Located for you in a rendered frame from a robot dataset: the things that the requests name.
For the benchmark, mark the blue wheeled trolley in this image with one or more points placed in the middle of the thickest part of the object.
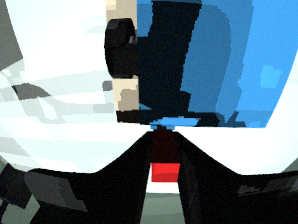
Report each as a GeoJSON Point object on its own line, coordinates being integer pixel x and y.
{"type": "Point", "coordinates": [205, 63]}

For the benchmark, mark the tan wooden ramp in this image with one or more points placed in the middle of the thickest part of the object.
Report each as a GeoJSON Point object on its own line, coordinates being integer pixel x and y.
{"type": "Point", "coordinates": [126, 93]}

